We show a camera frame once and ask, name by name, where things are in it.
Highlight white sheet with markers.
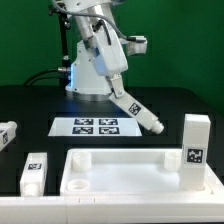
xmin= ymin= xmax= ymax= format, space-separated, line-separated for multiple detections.
xmin=48 ymin=117 xmax=141 ymax=137

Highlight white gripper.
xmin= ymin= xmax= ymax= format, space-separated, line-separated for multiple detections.
xmin=90 ymin=30 xmax=147 ymax=99

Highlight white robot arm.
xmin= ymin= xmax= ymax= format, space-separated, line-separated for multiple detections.
xmin=52 ymin=0 xmax=147 ymax=101

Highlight white desk top tray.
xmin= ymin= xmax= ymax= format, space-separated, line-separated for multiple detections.
xmin=60 ymin=149 xmax=224 ymax=199

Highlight black cables at base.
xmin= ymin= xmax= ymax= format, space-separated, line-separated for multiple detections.
xmin=22 ymin=67 xmax=72 ymax=86

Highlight white L-shaped corner fence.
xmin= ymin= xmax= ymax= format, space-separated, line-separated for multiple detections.
xmin=0 ymin=184 xmax=224 ymax=224

